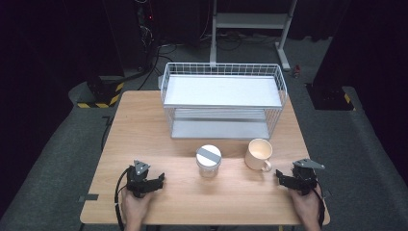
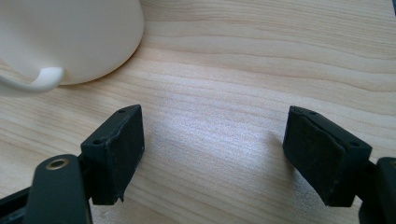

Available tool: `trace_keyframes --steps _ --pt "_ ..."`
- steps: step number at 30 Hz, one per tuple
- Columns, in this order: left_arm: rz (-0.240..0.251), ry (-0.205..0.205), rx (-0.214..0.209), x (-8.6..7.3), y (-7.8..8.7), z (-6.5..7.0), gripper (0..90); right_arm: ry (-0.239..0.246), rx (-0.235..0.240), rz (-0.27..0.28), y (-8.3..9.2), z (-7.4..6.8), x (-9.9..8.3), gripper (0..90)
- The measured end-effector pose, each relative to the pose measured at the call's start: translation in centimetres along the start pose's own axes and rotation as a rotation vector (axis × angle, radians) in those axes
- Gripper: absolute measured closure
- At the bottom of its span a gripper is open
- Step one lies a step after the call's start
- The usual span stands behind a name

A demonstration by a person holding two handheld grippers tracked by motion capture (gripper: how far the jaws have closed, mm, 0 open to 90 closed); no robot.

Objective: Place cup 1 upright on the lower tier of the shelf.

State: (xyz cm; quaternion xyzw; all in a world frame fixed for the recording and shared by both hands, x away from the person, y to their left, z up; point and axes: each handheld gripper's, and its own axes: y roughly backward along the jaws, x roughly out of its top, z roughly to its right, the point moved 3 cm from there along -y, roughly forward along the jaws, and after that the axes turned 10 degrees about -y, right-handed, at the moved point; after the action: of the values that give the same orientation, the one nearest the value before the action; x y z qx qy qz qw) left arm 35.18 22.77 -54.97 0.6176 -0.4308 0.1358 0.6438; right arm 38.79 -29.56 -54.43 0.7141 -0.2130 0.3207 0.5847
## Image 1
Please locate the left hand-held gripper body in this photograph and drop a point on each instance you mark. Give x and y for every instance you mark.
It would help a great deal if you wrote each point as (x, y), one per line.
(138, 183)

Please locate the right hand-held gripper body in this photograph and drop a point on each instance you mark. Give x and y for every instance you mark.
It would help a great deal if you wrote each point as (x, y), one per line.
(304, 179)

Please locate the cream mug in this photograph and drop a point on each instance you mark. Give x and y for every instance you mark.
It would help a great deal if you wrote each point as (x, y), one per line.
(258, 154)

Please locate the glass jar with white lid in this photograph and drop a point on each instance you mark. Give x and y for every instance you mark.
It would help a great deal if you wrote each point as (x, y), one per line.
(208, 160)

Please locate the person's left hand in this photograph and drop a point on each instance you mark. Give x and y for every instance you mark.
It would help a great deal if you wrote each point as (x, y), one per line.
(134, 207)

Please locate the person's right hand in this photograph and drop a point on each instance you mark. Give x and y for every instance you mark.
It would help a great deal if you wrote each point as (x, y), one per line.
(304, 207)

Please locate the black yellow striped stand base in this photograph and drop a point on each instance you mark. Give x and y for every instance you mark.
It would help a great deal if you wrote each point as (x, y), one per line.
(330, 97)
(102, 93)

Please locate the small red object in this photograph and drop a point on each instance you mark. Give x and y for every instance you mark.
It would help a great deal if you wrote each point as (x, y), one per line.
(296, 71)

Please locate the white metal stand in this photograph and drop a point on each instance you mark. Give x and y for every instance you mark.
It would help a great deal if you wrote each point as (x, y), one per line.
(250, 20)

